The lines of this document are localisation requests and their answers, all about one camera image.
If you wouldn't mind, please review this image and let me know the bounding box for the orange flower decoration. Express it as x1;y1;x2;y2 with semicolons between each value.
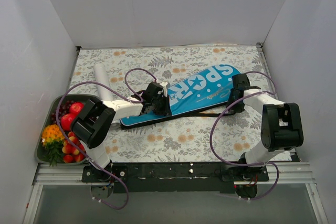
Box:
41;124;65;166

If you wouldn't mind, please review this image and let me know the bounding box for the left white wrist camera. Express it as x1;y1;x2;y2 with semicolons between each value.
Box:
159;81;170;97

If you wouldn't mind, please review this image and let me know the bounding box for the blue racket bag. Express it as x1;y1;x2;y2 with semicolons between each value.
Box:
120;64;240;130

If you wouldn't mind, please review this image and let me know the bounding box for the white shuttlecock tube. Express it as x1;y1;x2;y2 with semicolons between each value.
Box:
93;63;120;130

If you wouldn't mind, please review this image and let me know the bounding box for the aluminium frame rail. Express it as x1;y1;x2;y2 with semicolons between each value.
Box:
24;154;328;223

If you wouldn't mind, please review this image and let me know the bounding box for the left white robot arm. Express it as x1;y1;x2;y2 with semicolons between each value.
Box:
70;81;172;182

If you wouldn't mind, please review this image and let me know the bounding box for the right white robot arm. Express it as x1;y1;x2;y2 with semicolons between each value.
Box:
228;73;304;181

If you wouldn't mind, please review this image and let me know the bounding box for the small red-yellow fruit bunch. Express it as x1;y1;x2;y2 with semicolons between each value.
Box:
62;131;86;164

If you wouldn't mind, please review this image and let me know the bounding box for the grey fruit tray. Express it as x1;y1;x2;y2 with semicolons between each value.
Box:
35;94;96;166

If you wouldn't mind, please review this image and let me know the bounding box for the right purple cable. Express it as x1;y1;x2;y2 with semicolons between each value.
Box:
209;71;279;200

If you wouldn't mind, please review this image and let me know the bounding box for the floral tablecloth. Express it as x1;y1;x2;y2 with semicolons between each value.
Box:
70;46;269;162

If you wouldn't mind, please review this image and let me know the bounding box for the red apple lower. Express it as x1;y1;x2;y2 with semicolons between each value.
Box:
60;113;76;132

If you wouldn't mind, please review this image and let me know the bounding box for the red apple upper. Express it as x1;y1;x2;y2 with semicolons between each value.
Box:
69;102;84;115

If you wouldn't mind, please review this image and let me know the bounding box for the red apple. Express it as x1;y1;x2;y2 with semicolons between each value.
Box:
69;102;84;115
60;113;76;132

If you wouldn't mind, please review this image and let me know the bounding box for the dark grape bunch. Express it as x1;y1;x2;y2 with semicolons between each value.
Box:
50;100;74;124

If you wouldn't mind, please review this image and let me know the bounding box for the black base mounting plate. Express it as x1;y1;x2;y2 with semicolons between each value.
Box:
82;162;269;197

